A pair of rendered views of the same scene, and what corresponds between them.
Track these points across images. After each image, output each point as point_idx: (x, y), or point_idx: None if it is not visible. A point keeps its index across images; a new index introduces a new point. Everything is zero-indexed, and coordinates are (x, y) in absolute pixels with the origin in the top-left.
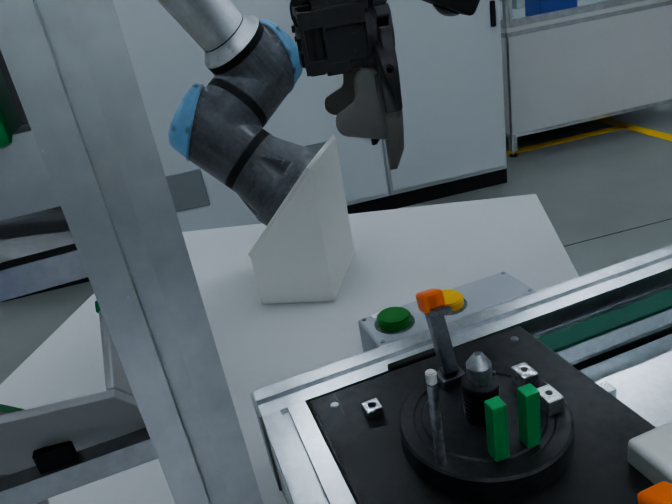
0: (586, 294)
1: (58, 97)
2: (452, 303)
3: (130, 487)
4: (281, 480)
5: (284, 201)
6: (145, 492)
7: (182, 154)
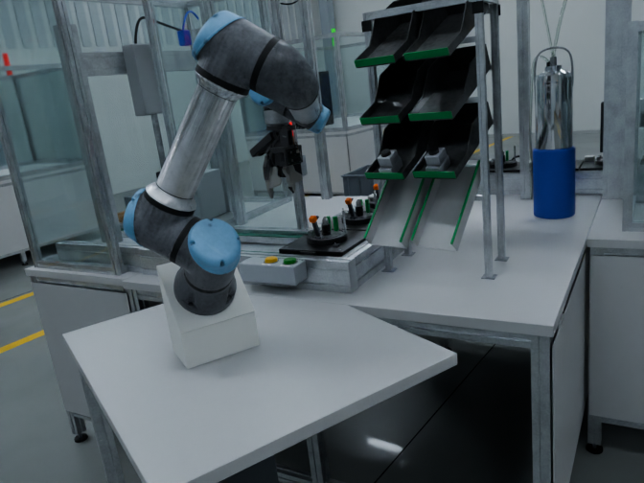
0: (248, 252)
1: None
2: (274, 256)
3: (393, 304)
4: (360, 270)
5: (238, 270)
6: (390, 301)
7: (237, 262)
